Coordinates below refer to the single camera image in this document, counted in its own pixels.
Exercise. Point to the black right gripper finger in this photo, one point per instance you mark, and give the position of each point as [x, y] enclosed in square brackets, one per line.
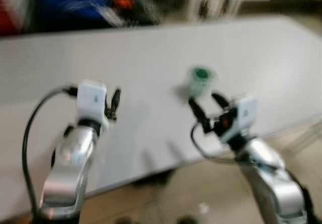
[219, 100]
[197, 112]

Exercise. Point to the black robot right foot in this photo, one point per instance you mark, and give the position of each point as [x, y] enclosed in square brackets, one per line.
[187, 220]

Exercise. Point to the red box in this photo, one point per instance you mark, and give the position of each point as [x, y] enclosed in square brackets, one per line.
[10, 17]

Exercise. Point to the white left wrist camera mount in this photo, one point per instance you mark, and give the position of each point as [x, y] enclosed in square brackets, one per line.
[92, 100]

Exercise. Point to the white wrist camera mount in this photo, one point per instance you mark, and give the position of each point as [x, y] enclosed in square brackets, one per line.
[92, 100]
[246, 113]

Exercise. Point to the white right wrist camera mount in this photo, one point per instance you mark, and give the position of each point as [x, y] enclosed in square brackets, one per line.
[246, 113]

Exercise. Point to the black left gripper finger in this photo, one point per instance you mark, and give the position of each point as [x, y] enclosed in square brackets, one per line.
[116, 99]

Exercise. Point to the orange black white gadget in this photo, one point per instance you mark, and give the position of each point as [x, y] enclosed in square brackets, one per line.
[123, 2]

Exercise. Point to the green plastic cup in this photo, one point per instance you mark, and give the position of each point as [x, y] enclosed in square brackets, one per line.
[200, 83]

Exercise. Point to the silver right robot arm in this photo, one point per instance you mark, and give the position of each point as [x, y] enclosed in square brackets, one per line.
[271, 183]

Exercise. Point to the blue bag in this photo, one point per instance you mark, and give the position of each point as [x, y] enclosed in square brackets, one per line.
[75, 2]

